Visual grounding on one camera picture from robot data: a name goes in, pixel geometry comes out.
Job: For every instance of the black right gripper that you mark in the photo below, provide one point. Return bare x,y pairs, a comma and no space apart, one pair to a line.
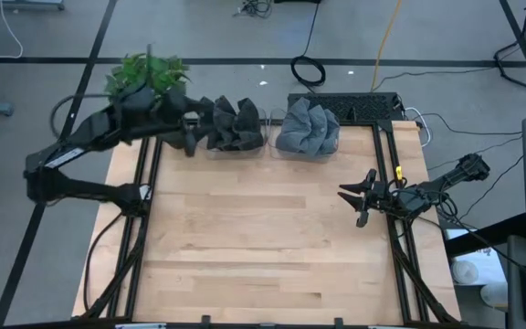
375,196

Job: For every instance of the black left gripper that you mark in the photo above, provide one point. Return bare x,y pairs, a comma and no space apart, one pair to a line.
178,116

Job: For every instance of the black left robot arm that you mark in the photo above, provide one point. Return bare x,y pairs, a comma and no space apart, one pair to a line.
89,132

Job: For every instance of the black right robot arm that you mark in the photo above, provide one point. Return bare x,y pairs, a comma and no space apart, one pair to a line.
455,176

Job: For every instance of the clear plastic bin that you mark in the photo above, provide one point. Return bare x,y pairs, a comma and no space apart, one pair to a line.
304,160
235,155

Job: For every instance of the yellow clip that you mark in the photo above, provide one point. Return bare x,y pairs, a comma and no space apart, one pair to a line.
398,172

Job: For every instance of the green potted plant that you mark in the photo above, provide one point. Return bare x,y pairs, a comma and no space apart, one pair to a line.
146,73

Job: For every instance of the grey denim shorts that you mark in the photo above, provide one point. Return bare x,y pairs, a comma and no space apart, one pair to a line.
384,125

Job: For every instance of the black computer case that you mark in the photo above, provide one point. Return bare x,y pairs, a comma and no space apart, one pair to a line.
363,105

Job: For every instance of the black beam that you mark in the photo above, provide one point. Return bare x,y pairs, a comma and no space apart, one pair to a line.
482,235

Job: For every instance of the white roll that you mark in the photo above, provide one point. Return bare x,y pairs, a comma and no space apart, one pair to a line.
464,272
494,295

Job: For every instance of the white printed sheet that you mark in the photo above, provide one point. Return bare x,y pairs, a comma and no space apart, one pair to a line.
487,260

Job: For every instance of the grey metal bar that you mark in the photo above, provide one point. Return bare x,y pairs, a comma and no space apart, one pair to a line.
25,4

